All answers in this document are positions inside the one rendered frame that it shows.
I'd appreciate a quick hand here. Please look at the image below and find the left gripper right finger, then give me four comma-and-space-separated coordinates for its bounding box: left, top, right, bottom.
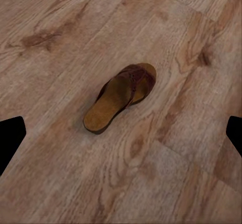
226, 116, 242, 156

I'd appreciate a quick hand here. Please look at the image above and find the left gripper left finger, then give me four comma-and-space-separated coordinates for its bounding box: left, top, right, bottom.
0, 116, 26, 176

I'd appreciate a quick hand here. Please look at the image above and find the sandal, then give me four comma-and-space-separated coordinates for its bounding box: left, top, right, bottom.
83, 63, 156, 135

